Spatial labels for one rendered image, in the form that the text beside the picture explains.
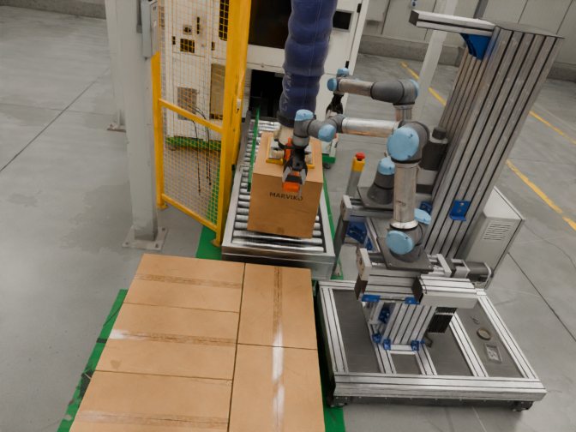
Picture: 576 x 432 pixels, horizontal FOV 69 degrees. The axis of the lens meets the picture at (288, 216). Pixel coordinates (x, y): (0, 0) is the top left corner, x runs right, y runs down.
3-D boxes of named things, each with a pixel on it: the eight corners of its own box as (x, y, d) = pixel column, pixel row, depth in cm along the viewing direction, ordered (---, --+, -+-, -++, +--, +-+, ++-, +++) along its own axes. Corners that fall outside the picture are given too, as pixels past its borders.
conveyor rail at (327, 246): (303, 134, 464) (307, 117, 454) (309, 135, 465) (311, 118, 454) (321, 277, 273) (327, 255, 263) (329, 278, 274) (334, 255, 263)
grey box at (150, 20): (152, 49, 271) (150, -3, 255) (160, 50, 272) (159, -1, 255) (143, 57, 255) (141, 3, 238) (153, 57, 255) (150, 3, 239)
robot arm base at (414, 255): (414, 243, 207) (421, 227, 202) (424, 263, 195) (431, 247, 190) (385, 241, 206) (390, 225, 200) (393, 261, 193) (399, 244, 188)
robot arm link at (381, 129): (439, 117, 171) (334, 109, 198) (429, 123, 163) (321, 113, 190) (436, 144, 176) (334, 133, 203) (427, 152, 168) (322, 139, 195)
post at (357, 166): (326, 266, 346) (353, 157, 291) (334, 267, 347) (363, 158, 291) (327, 272, 341) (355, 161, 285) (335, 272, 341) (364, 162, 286)
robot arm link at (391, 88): (387, 105, 215) (325, 93, 252) (401, 104, 221) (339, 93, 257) (389, 82, 211) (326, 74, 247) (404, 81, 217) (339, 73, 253)
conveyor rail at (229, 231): (245, 127, 458) (246, 110, 448) (249, 127, 459) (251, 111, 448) (220, 267, 267) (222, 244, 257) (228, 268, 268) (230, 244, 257)
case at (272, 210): (256, 182, 306) (262, 130, 284) (311, 189, 308) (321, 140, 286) (246, 230, 257) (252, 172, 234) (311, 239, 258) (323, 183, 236)
